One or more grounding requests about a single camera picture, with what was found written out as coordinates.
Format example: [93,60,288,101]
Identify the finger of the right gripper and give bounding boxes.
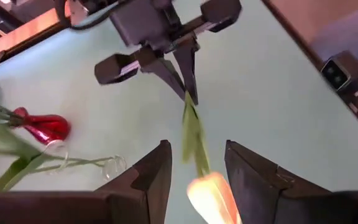
[172,44,200,106]
[140,57,188,101]

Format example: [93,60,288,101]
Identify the small camera box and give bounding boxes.
[320,50,358,94]

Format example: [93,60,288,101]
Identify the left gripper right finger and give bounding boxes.
[224,139,332,224]

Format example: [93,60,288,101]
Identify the dark right gripper cable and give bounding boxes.
[53,0,121,31]

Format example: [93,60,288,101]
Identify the green table mat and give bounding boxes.
[0,0,358,224]

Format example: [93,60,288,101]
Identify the clear glass vase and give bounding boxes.
[42,139,127,181]

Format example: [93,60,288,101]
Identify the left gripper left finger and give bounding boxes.
[94,139,173,224]

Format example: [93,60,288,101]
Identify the red glass vase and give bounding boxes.
[12,106,72,146]

